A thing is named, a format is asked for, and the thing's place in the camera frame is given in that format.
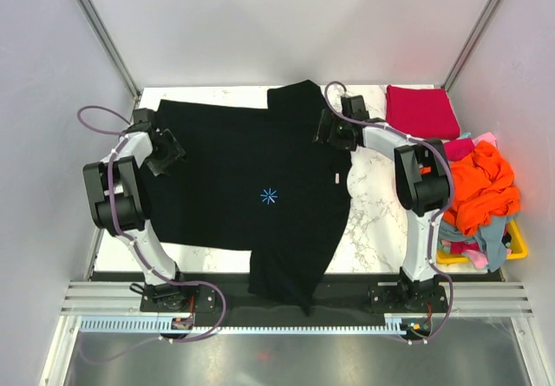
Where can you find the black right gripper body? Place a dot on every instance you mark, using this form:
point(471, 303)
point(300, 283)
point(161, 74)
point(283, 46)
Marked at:
point(339, 134)

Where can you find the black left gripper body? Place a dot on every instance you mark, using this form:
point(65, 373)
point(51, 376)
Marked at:
point(166, 155)

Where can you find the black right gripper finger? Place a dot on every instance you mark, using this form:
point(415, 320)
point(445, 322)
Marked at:
point(325, 117)
point(319, 136)

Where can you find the black t shirt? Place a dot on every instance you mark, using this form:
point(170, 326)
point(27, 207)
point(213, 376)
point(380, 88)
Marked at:
point(256, 180)

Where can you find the yellow plastic bin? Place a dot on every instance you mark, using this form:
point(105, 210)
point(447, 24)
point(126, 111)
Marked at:
point(516, 247)

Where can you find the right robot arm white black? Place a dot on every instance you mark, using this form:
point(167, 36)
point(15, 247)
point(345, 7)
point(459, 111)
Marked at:
point(423, 182)

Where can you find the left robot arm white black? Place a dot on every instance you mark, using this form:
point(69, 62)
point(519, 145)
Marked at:
point(117, 197)

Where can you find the folded red t shirt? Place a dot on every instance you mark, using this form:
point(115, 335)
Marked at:
point(423, 113)

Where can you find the magenta garment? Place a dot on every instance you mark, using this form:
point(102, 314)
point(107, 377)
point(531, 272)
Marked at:
point(458, 149)

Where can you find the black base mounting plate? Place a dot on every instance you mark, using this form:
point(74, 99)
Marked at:
point(387, 294)

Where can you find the pink garment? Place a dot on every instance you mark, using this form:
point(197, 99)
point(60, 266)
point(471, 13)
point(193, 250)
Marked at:
point(487, 137)

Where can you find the orange t shirt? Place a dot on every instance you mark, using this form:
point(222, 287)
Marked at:
point(484, 188)

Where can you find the grey blue garment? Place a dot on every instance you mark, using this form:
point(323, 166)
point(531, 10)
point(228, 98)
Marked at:
point(485, 248)

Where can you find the left aluminium frame post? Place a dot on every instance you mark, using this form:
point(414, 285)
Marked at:
point(100, 29)

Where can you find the aluminium frame post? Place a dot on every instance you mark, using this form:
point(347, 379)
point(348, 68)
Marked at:
point(473, 39)
point(100, 29)

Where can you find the white slotted cable duct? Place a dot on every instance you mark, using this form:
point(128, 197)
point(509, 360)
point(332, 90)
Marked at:
point(171, 325)

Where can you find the aluminium front rail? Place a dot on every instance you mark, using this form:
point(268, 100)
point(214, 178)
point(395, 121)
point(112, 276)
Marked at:
point(471, 299)

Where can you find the right aluminium frame post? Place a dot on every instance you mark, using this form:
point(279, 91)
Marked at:
point(473, 39)

